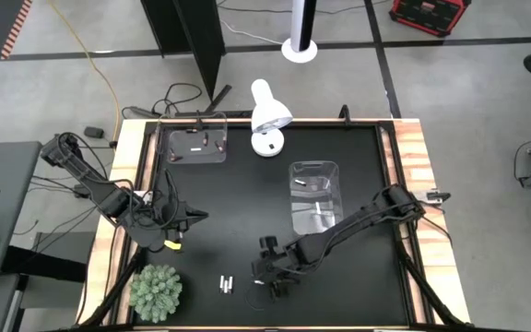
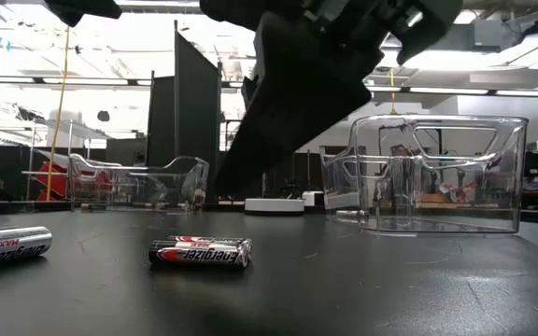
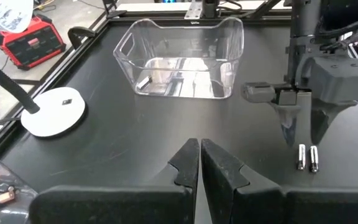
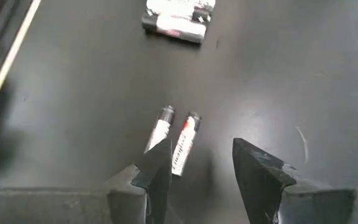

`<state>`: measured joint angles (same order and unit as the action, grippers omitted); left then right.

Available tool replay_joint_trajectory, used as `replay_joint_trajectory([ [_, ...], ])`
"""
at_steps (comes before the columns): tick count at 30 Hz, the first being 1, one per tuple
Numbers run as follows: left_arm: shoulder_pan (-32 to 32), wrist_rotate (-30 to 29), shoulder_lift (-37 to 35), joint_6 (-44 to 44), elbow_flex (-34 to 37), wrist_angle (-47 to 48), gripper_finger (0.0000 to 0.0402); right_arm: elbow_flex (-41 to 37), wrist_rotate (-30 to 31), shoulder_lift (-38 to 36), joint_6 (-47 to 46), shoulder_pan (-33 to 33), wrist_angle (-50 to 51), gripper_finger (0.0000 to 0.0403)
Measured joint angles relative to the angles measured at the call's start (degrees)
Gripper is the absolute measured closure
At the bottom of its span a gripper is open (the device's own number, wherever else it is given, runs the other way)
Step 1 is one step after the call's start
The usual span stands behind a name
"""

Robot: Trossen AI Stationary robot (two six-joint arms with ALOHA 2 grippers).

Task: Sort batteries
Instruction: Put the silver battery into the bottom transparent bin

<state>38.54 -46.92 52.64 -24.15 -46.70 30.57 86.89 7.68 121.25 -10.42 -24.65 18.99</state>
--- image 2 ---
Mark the long ceiling light strip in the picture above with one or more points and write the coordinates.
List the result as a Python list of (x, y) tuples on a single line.
[(446, 90)]

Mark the white desk lamp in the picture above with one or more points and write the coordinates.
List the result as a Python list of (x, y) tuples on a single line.
[(273, 206)]

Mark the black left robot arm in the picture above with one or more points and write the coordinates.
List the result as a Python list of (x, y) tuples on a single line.
[(82, 9)]

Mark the black small tripod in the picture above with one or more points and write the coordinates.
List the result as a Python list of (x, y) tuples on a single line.
[(292, 189)]

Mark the black partition panel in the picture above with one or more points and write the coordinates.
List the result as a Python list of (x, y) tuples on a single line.
[(194, 116)]

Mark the tall clear plastic bin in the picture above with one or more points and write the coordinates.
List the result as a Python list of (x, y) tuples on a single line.
[(512, 186)]

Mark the red crate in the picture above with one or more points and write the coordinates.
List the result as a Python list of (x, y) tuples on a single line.
[(49, 182)]

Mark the black copper Duracell battery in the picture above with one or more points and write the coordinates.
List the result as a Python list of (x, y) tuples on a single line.
[(199, 203), (162, 205), (185, 205)]

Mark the black small round object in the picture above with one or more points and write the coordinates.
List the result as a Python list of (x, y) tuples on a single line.
[(103, 116)]

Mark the black table mat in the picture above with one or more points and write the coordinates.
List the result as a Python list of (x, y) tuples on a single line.
[(390, 289)]

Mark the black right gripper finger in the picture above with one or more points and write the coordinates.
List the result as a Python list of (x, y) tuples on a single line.
[(306, 93), (249, 91)]

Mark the white metal rack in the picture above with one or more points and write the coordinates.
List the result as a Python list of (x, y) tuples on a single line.
[(70, 140)]

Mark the low clear plastic bin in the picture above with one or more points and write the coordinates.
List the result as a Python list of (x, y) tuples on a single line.
[(194, 172)]

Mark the silver Energizer battery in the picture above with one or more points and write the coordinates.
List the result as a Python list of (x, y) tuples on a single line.
[(153, 252), (213, 239), (199, 256), (353, 215), (12, 245)]

